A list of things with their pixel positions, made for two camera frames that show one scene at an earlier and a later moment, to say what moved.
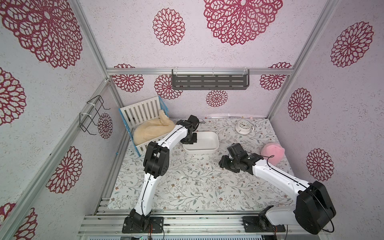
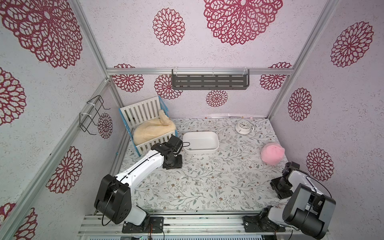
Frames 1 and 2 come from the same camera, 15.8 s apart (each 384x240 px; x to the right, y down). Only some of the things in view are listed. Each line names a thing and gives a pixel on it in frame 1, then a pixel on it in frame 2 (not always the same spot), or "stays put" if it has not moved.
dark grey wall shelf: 210,79 stays put
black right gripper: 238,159 to 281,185
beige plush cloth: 152,127 stays put
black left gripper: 194,139 to 179,164
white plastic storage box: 207,142 stays put
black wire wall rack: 91,110 stays put
